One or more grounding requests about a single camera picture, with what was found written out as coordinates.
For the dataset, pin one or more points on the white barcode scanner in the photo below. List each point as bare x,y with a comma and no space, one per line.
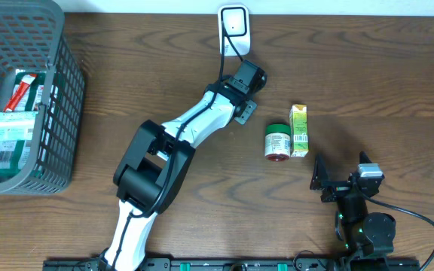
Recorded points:
235,20

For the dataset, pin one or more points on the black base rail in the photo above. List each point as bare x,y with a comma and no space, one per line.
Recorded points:
302,263

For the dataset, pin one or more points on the red white snack packet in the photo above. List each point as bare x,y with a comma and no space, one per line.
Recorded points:
23,87

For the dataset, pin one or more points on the white teal snack packet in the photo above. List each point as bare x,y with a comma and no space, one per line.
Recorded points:
17,126

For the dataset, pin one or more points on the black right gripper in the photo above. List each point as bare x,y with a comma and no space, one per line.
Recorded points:
337,188

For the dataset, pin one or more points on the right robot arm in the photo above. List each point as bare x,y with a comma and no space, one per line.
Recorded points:
368,236

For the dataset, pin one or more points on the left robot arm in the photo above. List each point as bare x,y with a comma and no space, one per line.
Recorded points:
156,162

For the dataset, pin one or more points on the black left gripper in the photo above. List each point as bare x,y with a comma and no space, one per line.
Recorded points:
252,112

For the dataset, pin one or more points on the grey plastic mesh basket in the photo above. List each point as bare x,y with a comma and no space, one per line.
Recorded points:
32,41

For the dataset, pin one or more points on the green lid spice jar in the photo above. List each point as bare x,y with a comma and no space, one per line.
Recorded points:
277,142

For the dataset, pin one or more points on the green juice carton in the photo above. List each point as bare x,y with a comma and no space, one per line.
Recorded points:
299,133

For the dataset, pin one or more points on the green white barcode packet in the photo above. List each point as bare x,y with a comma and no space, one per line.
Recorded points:
13,157

